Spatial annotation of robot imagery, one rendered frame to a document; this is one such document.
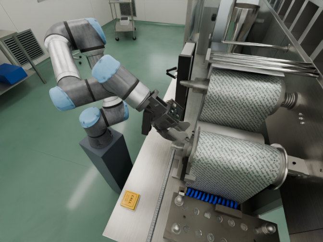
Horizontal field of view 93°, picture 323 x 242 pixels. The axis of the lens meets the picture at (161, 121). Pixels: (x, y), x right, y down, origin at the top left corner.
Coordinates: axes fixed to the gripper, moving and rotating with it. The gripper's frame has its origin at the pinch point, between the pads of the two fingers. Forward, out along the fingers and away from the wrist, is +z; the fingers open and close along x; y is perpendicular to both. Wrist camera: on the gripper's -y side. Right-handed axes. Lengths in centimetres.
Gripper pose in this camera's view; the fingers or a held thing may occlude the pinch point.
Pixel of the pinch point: (183, 139)
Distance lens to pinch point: 54.8
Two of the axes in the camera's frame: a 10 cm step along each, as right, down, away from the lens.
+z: 7.4, 5.9, 3.3
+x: 2.9, -7.1, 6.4
